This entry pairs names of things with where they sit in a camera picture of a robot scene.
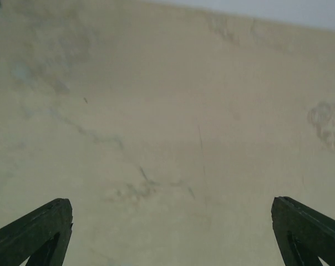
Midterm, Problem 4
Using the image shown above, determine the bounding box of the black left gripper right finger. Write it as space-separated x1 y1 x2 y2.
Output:
271 197 335 265

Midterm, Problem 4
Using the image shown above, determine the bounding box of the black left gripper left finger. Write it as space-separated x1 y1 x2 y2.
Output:
0 198 73 265

